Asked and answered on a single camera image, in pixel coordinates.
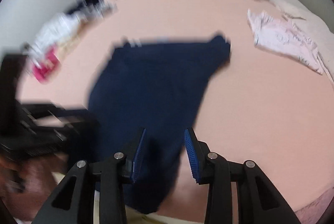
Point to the pile of assorted clothes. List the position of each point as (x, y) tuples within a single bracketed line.
[(52, 30)]

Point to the navy garment with white trim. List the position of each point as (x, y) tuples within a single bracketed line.
[(86, 4)]

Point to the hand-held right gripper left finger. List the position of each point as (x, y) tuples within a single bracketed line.
[(137, 158)]

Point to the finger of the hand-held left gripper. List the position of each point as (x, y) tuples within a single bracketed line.
[(78, 124)]

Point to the grey patterned small garment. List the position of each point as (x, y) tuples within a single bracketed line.
[(107, 7)]

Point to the pink printed folded pajamas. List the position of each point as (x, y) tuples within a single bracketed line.
[(284, 41)]

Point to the pink fluffy rug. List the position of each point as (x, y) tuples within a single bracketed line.
[(39, 182)]

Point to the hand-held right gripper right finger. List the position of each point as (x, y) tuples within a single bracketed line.
[(191, 156)]

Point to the pale yellow garment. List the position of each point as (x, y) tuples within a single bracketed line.
[(70, 43)]

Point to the pink sheeted bed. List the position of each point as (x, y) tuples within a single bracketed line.
[(248, 109)]

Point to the navy striped pants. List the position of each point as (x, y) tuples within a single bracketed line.
[(146, 83)]

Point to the pink red garment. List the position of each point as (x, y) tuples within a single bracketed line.
[(47, 67)]

